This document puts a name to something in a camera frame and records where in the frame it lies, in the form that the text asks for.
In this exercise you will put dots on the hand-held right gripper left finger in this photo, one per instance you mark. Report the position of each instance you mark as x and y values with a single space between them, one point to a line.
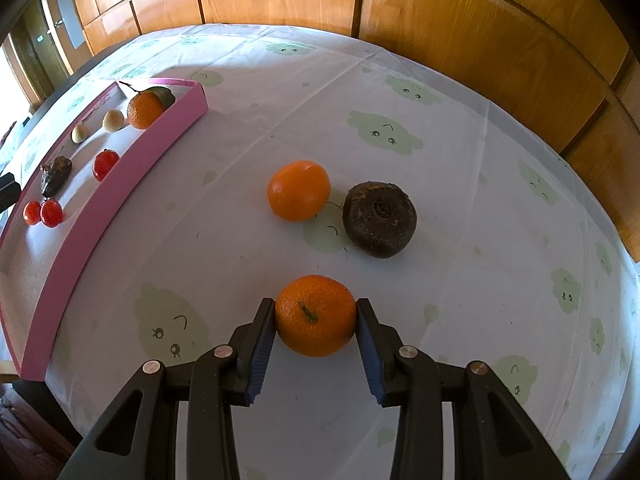
262 355

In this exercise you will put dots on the dark wooden door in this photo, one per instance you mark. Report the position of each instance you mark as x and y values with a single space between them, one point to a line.
35 60

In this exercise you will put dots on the red cherry tomato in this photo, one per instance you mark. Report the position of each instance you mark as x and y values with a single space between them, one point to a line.
105 165
32 213
52 213

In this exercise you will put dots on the pink shallow box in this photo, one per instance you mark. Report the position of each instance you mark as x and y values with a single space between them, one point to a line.
125 175

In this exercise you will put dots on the orange with green leaf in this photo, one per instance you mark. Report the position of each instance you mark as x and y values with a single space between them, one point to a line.
144 110

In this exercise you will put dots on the wooden wardrobe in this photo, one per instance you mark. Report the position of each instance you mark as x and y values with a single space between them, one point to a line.
450 20

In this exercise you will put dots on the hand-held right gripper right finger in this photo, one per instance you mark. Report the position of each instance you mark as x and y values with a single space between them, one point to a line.
370 360

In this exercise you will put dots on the smooth orange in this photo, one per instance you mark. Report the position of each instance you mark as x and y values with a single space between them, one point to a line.
297 190

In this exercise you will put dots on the dark brown wrinkled fruit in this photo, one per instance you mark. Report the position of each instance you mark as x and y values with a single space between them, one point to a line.
54 176

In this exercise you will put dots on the white cloud print tablecloth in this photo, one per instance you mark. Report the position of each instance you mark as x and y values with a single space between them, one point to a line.
450 160

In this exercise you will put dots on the orange with short stem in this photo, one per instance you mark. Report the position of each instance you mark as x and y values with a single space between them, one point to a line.
320 325

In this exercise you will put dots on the tan round fruit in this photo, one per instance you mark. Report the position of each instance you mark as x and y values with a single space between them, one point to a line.
113 121

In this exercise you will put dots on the dark round fruit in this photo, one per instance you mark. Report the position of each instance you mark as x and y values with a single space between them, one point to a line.
380 222

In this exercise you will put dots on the small tan fruit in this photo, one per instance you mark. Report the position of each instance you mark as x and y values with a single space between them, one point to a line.
80 134

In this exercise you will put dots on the dark seat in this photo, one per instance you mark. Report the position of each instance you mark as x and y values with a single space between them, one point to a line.
25 420

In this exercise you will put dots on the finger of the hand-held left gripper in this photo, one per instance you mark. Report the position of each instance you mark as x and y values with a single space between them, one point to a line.
7 192

